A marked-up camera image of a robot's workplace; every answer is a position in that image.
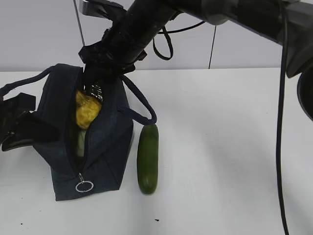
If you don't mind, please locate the green cucumber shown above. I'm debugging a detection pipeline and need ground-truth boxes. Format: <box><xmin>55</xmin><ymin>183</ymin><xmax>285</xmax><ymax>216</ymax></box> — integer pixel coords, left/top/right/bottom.
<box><xmin>136</xmin><ymin>124</ymin><xmax>159</xmax><ymax>195</ymax></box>

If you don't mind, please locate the glass container with green lid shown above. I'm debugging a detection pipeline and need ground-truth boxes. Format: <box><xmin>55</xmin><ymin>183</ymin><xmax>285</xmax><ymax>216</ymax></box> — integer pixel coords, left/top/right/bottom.
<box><xmin>76</xmin><ymin>130</ymin><xmax>87</xmax><ymax>157</ymax></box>

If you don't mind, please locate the yellow toy pear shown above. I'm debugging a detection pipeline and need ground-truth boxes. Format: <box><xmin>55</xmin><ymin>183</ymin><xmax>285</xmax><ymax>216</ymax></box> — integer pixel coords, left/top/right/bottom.
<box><xmin>75</xmin><ymin>90</ymin><xmax>102</xmax><ymax>130</ymax></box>

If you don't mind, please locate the dark blue zipper lunch bag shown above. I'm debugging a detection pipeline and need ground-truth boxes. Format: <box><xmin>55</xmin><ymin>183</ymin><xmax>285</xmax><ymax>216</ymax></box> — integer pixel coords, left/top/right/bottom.
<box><xmin>0</xmin><ymin>64</ymin><xmax>157</xmax><ymax>201</ymax></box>

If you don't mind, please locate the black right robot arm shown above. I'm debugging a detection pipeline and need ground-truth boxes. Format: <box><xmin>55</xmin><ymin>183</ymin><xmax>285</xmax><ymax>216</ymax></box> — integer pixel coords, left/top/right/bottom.
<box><xmin>79</xmin><ymin>0</ymin><xmax>313</xmax><ymax>117</ymax></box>

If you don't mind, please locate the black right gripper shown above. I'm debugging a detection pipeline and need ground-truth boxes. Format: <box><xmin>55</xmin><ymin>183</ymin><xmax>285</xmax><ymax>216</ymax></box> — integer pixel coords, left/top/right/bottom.
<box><xmin>79</xmin><ymin>29</ymin><xmax>147</xmax><ymax>101</ymax></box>

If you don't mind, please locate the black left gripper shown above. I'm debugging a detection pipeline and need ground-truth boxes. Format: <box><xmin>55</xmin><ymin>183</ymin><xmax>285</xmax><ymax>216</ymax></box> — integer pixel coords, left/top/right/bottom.
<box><xmin>0</xmin><ymin>93</ymin><xmax>60</xmax><ymax>151</ymax></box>

